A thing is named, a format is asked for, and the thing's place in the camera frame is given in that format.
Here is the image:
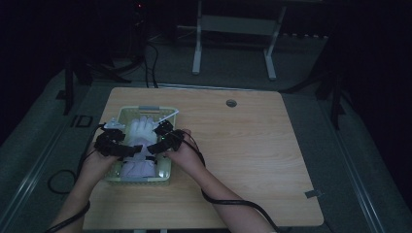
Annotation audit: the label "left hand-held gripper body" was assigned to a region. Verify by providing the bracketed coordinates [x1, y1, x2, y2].
[93, 116, 133, 159]

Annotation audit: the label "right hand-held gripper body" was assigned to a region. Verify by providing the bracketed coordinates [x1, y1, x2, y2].
[153, 109, 187, 153]

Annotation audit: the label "lilac glove with white fingers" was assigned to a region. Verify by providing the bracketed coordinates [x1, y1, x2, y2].
[119, 115, 160, 180]

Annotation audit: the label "pale green plastic basket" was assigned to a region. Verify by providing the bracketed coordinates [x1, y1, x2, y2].
[102, 105, 179, 186]

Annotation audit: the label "person's right hand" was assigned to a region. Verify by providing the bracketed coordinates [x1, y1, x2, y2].
[163, 128, 204, 177]

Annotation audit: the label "person's left hand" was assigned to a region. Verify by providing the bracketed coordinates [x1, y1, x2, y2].
[79, 142, 119, 183]

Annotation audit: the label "black tripod stand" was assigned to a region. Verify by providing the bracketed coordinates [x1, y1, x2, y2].
[281, 72, 347, 131]
[55, 56, 133, 117]

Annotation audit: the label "white metal stand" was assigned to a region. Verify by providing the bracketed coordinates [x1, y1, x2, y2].
[191, 0, 288, 82]

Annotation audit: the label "black rectangular floor frame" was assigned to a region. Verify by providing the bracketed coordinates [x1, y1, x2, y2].
[70, 114, 94, 128]

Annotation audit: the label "left hand-held gripper black cable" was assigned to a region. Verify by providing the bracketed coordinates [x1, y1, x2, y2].
[45, 122, 108, 233]

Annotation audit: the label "hand-held gripper black cable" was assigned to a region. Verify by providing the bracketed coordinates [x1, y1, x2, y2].
[45, 122, 108, 233]
[181, 130, 284, 233]

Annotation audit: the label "black looped floor cable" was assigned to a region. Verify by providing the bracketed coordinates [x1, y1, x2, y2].
[47, 168, 78, 196]

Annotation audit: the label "black hanging cables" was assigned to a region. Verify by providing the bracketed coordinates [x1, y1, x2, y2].
[142, 40, 160, 89]

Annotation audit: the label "right hand-held gripper black cable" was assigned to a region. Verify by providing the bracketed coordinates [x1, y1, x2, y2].
[181, 130, 284, 233]

